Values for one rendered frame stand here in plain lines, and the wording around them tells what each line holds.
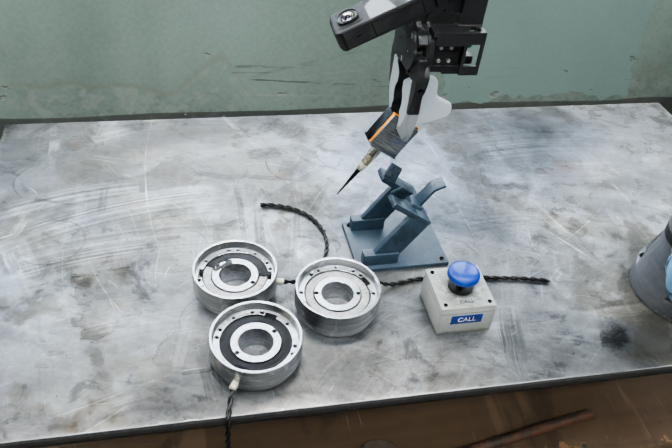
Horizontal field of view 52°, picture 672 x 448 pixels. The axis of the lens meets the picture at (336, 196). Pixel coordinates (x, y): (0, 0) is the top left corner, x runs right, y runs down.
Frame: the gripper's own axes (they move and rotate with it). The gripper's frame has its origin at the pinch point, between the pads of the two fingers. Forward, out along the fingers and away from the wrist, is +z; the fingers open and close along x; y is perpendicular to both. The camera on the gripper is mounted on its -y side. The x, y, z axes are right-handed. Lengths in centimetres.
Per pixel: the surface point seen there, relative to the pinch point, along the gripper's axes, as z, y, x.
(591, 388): 44, 37, -11
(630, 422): 44, 40, -18
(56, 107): 87, -65, 150
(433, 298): 16.4, 3.5, -13.9
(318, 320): 17.2, -11.1, -15.1
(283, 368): 16.8, -16.3, -21.7
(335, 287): 18.4, -7.6, -8.9
